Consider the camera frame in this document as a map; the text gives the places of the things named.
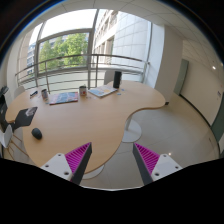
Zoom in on white chair behind table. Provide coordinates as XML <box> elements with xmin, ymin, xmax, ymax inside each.
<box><xmin>104</xmin><ymin>70</ymin><xmax>115</xmax><ymax>84</ymax></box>

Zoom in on black mouse pad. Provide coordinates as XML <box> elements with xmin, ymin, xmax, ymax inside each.
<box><xmin>14</xmin><ymin>107</ymin><xmax>37</xmax><ymax>128</ymax></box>

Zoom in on wooden curved table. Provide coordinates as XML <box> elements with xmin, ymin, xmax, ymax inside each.
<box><xmin>6</xmin><ymin>81</ymin><xmax>165</xmax><ymax>173</ymax></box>

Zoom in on black computer mouse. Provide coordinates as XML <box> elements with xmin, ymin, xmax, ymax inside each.
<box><xmin>32</xmin><ymin>128</ymin><xmax>42</xmax><ymax>140</ymax></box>

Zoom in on light blue open book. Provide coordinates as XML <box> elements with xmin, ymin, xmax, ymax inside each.
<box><xmin>89</xmin><ymin>85</ymin><xmax>117</xmax><ymax>97</ymax></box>

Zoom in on grey door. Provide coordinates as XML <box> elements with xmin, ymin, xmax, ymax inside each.
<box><xmin>174</xmin><ymin>59</ymin><xmax>189</xmax><ymax>95</ymax></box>

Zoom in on black speaker box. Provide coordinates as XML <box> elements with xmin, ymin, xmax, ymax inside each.
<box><xmin>113</xmin><ymin>71</ymin><xmax>122</xmax><ymax>88</ymax></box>

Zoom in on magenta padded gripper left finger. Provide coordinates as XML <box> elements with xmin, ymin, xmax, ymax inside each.
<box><xmin>42</xmin><ymin>143</ymin><xmax>92</xmax><ymax>185</ymax></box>

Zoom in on white red mug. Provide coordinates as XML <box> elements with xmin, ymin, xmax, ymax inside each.
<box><xmin>79</xmin><ymin>85</ymin><xmax>87</xmax><ymax>96</ymax></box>

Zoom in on white table base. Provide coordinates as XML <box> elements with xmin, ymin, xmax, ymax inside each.
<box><xmin>122</xmin><ymin>119</ymin><xmax>142</xmax><ymax>143</ymax></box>

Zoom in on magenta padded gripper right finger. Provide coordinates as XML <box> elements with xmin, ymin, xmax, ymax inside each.
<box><xmin>133</xmin><ymin>143</ymin><xmax>182</xmax><ymax>185</ymax></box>

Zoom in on colourful magazine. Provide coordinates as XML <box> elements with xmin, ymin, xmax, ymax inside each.
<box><xmin>49</xmin><ymin>92</ymin><xmax>78</xmax><ymax>105</ymax></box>

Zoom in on metal balcony railing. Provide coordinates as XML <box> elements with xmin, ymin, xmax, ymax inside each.
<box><xmin>15</xmin><ymin>54</ymin><xmax>150</xmax><ymax>93</ymax></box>

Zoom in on dark printed mug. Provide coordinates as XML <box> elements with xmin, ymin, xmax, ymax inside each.
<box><xmin>41</xmin><ymin>89</ymin><xmax>48</xmax><ymax>100</ymax></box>

